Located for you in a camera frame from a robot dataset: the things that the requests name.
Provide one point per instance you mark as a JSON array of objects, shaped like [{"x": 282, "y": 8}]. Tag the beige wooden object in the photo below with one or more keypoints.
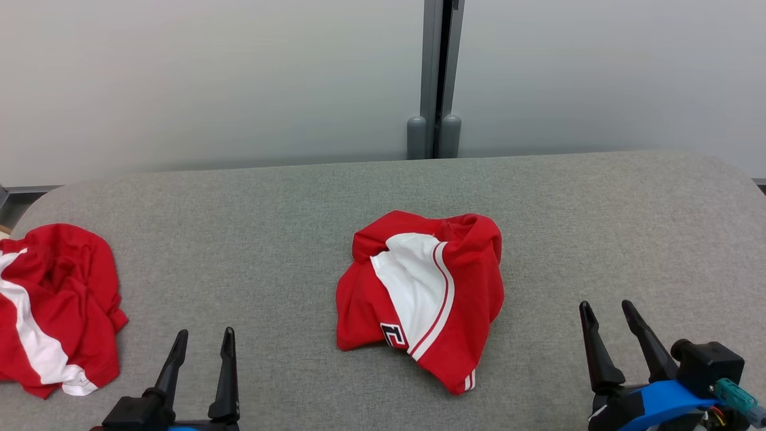
[{"x": 3, "y": 231}]

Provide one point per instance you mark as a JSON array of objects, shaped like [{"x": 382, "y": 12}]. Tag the grey cylindrical post foot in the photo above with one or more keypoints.
[
  {"x": 450, "y": 136},
  {"x": 416, "y": 137}
]

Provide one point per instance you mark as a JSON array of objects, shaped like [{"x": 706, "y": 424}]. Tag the grey metal partition post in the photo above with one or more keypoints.
[{"x": 429, "y": 60}]

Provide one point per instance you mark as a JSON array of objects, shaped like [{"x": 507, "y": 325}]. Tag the red white sports shorts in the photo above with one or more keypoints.
[{"x": 78, "y": 287}]

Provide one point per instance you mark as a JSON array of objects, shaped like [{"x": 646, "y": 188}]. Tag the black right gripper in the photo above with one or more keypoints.
[{"x": 613, "y": 410}]

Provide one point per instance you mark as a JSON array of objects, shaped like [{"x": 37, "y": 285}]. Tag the blue right camera bracket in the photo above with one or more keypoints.
[{"x": 670, "y": 398}]

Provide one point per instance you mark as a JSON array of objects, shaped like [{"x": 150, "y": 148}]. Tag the grey framed dark panel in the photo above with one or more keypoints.
[{"x": 2, "y": 197}]

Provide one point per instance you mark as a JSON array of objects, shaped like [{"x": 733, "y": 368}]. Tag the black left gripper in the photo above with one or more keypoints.
[{"x": 134, "y": 416}]

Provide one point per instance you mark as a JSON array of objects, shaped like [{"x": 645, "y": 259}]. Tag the grey partition base rail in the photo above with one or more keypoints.
[
  {"x": 33, "y": 189},
  {"x": 760, "y": 181}
]

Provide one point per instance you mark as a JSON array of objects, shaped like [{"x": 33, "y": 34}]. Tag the red white basketball jersey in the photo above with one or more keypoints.
[{"x": 473, "y": 287}]

